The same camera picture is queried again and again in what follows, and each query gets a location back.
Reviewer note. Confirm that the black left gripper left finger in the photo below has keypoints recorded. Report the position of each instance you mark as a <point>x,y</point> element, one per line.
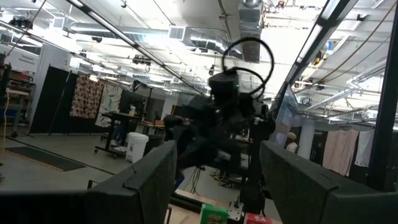
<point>140,193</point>

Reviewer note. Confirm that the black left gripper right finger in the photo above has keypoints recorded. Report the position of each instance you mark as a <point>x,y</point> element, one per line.
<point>298,193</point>

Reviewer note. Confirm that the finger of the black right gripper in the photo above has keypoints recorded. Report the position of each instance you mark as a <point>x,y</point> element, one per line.
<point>199,154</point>
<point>231,147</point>

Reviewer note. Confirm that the red Froot Loops cereal box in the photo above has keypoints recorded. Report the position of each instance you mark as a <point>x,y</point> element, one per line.
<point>258,219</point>

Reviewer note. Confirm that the green Apple Jacks cereal box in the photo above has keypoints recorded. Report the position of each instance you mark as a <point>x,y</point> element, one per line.
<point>213,215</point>

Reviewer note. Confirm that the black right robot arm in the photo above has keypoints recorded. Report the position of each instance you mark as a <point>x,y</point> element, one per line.
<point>256,186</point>

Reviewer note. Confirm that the white plastic bucket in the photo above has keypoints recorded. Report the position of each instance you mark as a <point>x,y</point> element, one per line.
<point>136,146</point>

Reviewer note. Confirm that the person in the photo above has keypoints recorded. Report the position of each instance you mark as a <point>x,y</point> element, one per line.
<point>119,133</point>
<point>291,144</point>

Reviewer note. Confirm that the pink hanging cloth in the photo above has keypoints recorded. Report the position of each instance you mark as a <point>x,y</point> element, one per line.
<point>340,149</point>

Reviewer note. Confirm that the translucent plastic sheet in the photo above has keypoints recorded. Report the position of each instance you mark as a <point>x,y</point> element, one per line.
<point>284,115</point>

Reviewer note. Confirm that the black rolling desk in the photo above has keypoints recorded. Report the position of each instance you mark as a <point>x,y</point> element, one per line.
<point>121,115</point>

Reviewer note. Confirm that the white bottle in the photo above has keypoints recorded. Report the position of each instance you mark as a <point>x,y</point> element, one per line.
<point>132,111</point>

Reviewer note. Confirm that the white hanging cloth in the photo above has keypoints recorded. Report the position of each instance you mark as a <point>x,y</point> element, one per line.
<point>364,146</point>

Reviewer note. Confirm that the black computer monitor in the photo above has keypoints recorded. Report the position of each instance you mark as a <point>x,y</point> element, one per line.
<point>130,101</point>

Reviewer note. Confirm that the leaf patterned cloth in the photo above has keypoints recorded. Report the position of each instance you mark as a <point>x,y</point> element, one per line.
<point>109,99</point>

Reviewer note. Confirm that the black floor mat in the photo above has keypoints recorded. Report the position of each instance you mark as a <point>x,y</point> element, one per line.
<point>46,157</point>

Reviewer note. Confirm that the floral patterned cloth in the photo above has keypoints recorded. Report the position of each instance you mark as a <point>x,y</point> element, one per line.
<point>87,96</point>

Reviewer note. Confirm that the black partition panel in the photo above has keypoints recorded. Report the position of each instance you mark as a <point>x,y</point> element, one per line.
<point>49,102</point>

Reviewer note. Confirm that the storage rack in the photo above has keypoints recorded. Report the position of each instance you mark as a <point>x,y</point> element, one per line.
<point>18,93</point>

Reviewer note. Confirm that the black overhead light beam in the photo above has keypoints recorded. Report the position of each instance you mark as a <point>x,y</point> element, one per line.
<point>337,9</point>

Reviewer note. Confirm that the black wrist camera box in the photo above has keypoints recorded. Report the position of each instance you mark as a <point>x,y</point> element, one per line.
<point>222,85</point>

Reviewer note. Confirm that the silver mounting bracket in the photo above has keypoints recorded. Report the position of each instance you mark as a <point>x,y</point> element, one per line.
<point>236,211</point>

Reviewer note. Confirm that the rectangular silver ventilation duct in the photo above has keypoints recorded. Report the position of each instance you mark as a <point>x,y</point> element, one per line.
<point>250,31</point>

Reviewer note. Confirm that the black rig frame post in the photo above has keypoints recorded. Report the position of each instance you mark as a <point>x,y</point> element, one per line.
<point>384,140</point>

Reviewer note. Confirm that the round silver ventilation duct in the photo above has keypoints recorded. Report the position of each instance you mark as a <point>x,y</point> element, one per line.
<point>124,31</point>

